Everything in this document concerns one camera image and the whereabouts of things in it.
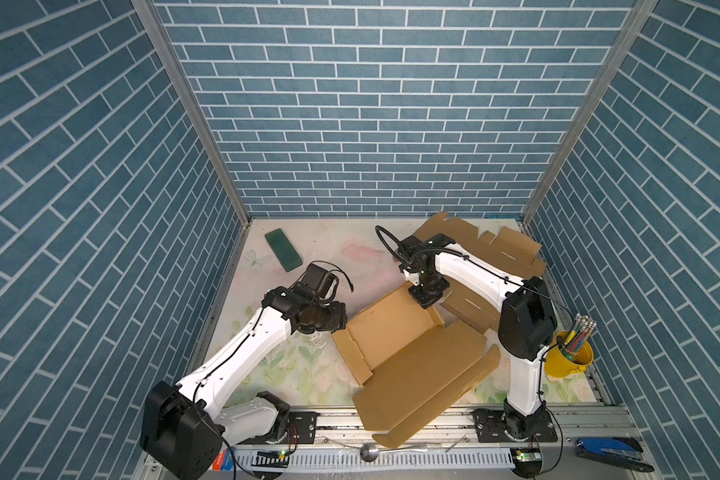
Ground blue black pliers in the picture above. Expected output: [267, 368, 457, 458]
[576, 437, 655, 473]

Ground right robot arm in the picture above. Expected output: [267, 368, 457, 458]
[392, 234, 557, 441]

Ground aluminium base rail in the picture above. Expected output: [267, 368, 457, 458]
[131, 404, 661, 480]

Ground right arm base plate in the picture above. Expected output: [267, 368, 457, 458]
[471, 408, 559, 443]

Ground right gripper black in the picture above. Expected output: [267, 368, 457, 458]
[405, 271, 446, 308]

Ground cardboard box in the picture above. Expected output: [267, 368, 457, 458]
[332, 284, 501, 448]
[413, 212, 547, 334]

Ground green sponge block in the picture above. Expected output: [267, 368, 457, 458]
[264, 228, 303, 272]

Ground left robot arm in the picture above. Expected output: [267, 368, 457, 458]
[139, 260, 350, 479]

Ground metal spoon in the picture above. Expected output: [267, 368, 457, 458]
[326, 438, 463, 463]

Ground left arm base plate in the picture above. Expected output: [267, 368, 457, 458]
[241, 411, 318, 445]

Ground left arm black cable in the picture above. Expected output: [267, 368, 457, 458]
[188, 259, 355, 480]

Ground white slotted cable duct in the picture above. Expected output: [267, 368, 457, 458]
[236, 448, 515, 474]

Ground yellow pencil cup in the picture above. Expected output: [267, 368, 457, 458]
[544, 314, 597, 379]

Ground white printed package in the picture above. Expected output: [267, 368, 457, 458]
[211, 450, 235, 471]

